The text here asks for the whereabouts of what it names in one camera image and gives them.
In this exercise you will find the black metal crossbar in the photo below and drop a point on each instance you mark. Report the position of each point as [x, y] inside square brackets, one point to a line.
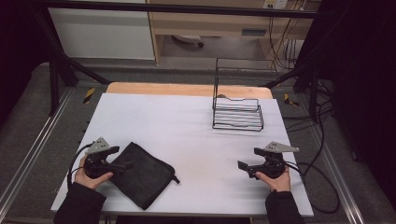
[186, 8]

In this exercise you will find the white power strip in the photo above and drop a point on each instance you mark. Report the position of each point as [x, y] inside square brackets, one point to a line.
[275, 3]

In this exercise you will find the aluminium rail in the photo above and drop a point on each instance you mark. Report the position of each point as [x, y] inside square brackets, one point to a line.
[34, 146]
[337, 180]

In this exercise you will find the black curtain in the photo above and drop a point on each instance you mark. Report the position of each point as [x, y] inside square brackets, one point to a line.
[364, 87]
[18, 56]

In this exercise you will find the black mesh zipper pouch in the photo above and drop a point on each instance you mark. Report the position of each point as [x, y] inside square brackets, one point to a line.
[146, 179]

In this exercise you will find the person's right hand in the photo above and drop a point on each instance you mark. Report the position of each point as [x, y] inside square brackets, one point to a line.
[278, 183]

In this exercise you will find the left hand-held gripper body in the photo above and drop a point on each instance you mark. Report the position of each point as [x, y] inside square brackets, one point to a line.
[96, 160]

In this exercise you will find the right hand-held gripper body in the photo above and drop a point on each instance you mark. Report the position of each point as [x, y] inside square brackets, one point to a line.
[272, 163]

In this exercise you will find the wooden table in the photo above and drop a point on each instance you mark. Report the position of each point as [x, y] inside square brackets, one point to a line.
[162, 88]

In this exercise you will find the white cabinet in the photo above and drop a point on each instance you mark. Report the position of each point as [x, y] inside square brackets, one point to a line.
[99, 32]

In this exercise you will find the yellow black tape strip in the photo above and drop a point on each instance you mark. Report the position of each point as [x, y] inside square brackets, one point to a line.
[290, 100]
[89, 95]

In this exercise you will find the white table cover sheet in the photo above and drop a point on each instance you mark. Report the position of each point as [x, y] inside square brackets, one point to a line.
[174, 137]

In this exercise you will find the person's left hand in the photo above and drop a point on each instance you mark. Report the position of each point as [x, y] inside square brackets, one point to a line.
[84, 177]

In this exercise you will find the light wooden desk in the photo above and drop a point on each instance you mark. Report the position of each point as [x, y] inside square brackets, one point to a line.
[214, 26]

